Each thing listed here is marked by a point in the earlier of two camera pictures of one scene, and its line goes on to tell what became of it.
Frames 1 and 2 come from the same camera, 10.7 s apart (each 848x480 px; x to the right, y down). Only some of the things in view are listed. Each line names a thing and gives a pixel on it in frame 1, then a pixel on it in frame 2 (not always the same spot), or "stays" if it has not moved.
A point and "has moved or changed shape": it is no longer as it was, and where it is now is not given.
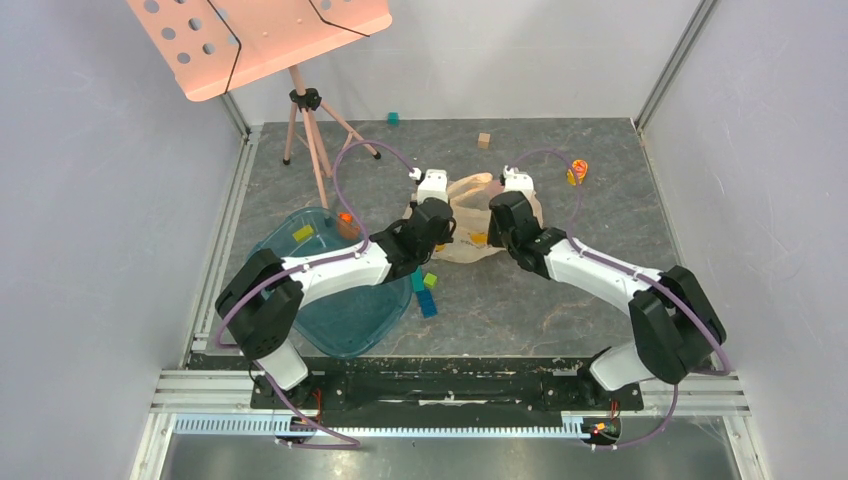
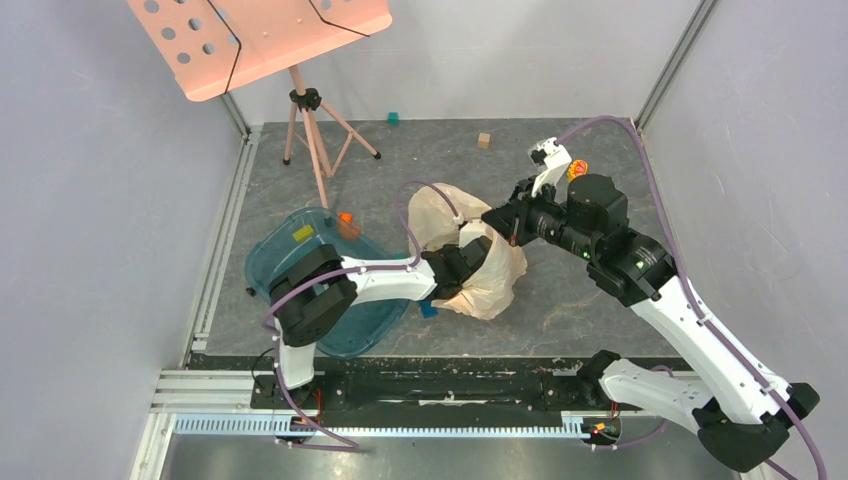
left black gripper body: x=426 y=254 → x=449 y=248
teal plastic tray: x=349 y=323 stays
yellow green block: x=303 y=233 stays
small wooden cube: x=484 y=140 stays
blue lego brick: x=427 y=303 stays
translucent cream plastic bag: x=469 y=200 has moved or changed shape
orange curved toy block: x=346 y=228 stays
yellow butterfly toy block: x=577 y=172 stays
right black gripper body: x=511 y=208 → x=515 y=216
